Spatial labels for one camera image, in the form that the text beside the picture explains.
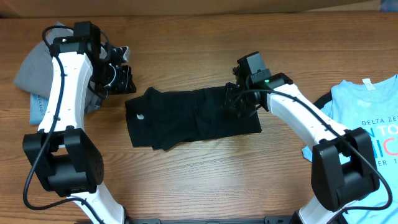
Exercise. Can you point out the folded blue jeans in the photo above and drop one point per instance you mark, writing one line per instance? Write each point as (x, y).
(38, 108)

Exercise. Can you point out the light blue printed t-shirt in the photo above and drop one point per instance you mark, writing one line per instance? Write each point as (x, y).
(373, 107)

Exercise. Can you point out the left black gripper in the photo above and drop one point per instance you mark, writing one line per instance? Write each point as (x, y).
(124, 84)

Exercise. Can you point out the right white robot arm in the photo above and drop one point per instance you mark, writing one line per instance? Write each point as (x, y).
(343, 166)

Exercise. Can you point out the black garment under t-shirt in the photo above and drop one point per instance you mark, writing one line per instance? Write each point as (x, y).
(323, 100)

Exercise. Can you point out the black polo shirt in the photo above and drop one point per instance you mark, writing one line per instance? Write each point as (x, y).
(163, 120)

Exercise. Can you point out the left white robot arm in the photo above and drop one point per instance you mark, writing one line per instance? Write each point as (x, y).
(66, 165)

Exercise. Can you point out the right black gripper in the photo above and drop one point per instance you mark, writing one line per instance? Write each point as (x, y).
(229, 103)

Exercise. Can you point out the folded grey trousers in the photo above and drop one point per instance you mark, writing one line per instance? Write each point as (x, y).
(36, 72)

